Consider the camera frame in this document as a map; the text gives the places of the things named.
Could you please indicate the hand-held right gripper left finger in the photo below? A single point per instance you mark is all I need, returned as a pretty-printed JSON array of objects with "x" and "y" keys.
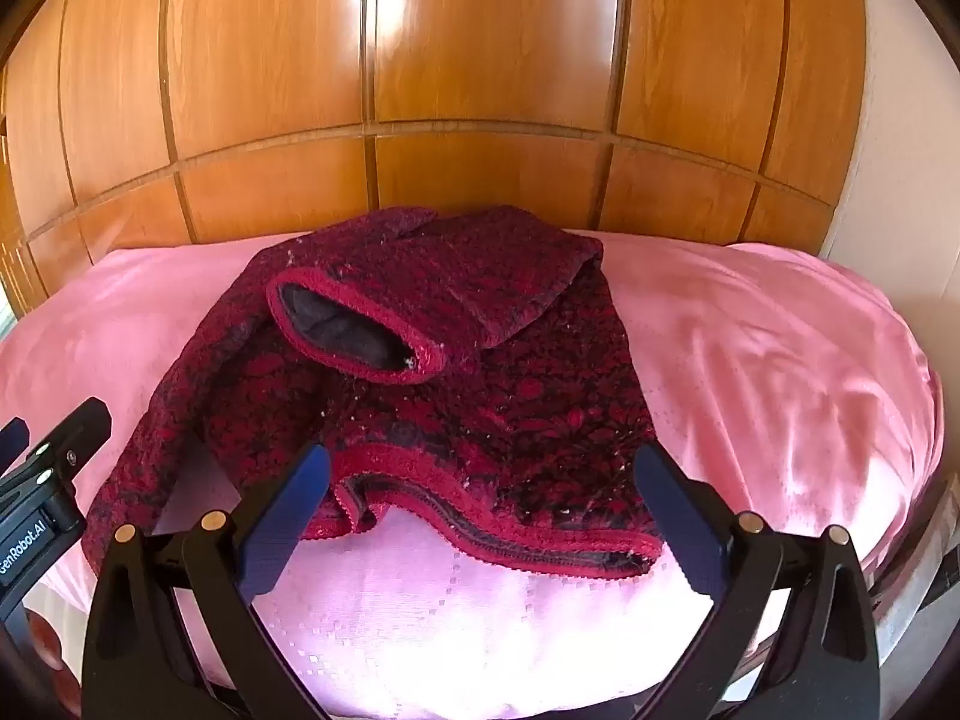
[{"x": 289, "y": 499}]

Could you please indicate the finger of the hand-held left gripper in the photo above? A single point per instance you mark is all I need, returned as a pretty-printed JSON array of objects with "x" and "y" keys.
[
  {"x": 11, "y": 439},
  {"x": 79, "y": 439}
]

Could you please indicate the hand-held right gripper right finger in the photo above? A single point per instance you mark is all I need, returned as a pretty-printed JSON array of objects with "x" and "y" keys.
[{"x": 671, "y": 499}]

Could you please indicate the red patterned knit sweater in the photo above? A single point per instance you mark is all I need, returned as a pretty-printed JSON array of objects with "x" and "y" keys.
[{"x": 465, "y": 360}]

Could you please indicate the pink bed sheet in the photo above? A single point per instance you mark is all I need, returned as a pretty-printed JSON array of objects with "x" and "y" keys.
[{"x": 750, "y": 360}]

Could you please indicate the grey bed base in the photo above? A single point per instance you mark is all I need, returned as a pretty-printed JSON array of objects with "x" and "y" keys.
[{"x": 919, "y": 540}]

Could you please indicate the wooden wardrobe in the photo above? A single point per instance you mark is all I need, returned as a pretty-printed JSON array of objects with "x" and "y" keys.
[{"x": 480, "y": 75}]

